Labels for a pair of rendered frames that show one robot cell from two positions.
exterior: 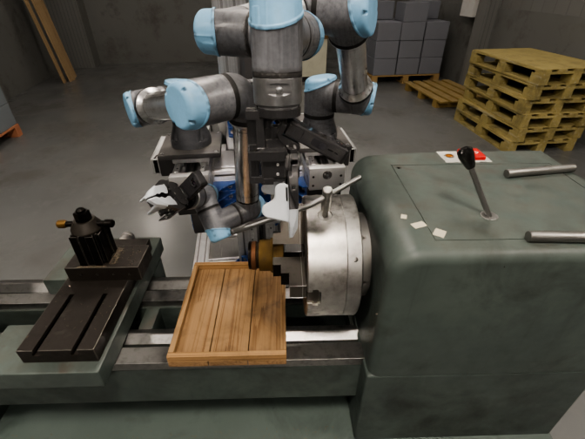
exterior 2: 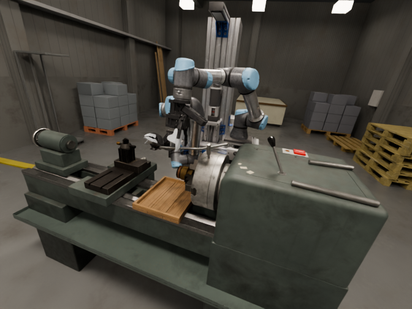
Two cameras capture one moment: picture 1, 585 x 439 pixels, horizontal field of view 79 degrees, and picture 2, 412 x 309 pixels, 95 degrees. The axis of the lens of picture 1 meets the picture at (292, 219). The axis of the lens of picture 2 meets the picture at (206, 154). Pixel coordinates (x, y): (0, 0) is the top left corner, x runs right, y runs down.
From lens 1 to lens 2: 0.39 m
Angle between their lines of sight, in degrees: 20
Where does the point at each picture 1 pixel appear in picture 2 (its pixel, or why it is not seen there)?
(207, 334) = (153, 202)
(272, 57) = (178, 80)
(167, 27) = not seen: hidden behind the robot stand
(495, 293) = (272, 209)
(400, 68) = (326, 127)
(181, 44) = not seen: hidden behind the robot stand
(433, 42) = (349, 116)
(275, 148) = (177, 114)
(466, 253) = (255, 181)
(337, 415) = (203, 270)
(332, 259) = (203, 175)
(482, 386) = (273, 272)
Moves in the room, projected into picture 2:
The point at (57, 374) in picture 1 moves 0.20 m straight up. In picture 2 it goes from (92, 195) to (87, 165)
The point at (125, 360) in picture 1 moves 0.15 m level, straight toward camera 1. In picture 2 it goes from (119, 201) to (116, 218)
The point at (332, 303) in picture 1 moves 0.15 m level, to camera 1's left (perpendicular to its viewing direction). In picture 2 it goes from (201, 197) to (175, 189)
